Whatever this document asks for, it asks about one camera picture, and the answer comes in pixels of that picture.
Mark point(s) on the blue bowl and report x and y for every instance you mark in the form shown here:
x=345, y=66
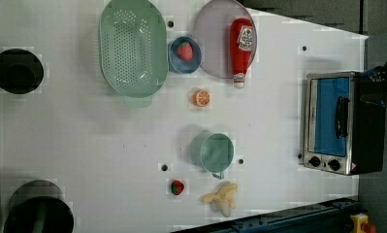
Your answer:
x=179, y=66

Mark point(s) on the plush strawberry in bowl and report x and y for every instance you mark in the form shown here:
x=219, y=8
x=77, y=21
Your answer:
x=185, y=51

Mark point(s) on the grey round plate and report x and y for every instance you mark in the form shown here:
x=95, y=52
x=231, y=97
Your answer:
x=212, y=33

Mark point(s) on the blue metal rail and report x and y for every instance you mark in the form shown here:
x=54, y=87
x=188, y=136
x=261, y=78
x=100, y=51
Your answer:
x=325, y=217

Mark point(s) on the black blue robot arm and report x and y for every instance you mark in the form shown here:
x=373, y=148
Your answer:
x=376, y=75

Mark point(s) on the silver toaster oven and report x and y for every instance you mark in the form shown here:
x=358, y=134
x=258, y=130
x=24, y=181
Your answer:
x=342, y=135

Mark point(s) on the green metal mug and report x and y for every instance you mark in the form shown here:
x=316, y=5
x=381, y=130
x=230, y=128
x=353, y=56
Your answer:
x=214, y=152

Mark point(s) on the black robot base upper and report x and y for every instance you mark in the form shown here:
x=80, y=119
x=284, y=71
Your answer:
x=21, y=71

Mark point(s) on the black robot base lower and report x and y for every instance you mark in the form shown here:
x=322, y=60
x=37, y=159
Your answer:
x=39, y=207

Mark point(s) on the red plush ketchup bottle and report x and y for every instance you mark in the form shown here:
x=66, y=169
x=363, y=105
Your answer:
x=241, y=45

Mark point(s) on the plush strawberry on table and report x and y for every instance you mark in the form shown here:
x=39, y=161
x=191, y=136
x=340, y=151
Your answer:
x=177, y=187

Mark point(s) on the green plastic colander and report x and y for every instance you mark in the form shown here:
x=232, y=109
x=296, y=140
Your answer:
x=132, y=39

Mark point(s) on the plush orange slice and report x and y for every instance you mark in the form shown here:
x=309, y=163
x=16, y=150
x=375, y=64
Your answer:
x=201, y=98

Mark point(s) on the yellow emergency stop button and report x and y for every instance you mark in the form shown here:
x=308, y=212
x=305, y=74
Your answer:
x=361, y=224

